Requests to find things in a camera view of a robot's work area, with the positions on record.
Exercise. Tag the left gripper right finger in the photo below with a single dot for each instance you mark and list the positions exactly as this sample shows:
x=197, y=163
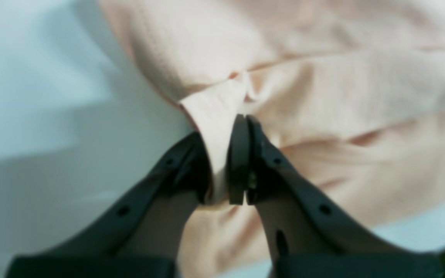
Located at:
x=308, y=234

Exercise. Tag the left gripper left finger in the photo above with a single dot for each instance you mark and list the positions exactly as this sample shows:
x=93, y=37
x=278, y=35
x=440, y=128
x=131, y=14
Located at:
x=139, y=235

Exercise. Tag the peach T-shirt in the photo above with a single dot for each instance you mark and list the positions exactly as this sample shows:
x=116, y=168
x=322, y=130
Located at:
x=351, y=91

